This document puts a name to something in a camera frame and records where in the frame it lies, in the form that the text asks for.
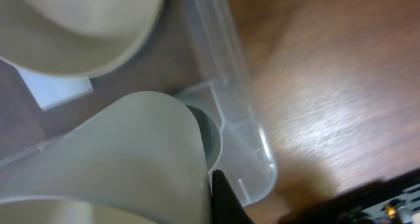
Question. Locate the cream cup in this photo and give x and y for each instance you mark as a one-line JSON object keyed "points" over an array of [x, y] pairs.
{"points": [[143, 153]]}

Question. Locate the clear plastic storage bin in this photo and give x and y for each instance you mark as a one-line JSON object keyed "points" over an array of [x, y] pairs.
{"points": [[193, 54]]}

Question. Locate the grey translucent cup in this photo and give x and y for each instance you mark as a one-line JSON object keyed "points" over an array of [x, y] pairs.
{"points": [[210, 132]]}

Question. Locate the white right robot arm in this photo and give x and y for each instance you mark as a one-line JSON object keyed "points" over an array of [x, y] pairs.
{"points": [[393, 201]]}

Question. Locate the cream bowl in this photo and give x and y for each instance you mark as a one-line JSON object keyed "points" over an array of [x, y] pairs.
{"points": [[72, 38]]}

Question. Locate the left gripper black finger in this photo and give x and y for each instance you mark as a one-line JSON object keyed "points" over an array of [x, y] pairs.
{"points": [[225, 206]]}

